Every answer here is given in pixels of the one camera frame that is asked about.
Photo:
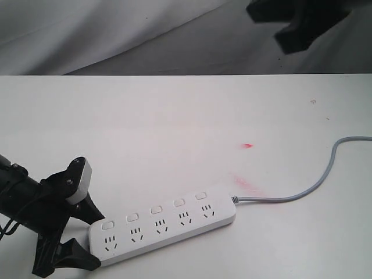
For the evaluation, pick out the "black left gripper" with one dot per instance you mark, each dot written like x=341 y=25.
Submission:
x=52 y=212

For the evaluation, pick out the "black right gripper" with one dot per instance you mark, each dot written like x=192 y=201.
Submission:
x=306 y=20

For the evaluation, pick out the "white five-outlet power strip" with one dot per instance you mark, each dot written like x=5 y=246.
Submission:
x=130 y=234

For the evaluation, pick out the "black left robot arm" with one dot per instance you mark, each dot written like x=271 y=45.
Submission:
x=18 y=192

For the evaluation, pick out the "grey backdrop cloth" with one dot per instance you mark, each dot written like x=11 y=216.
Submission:
x=167 y=38

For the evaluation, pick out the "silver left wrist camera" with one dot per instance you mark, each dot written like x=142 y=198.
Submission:
x=78 y=177

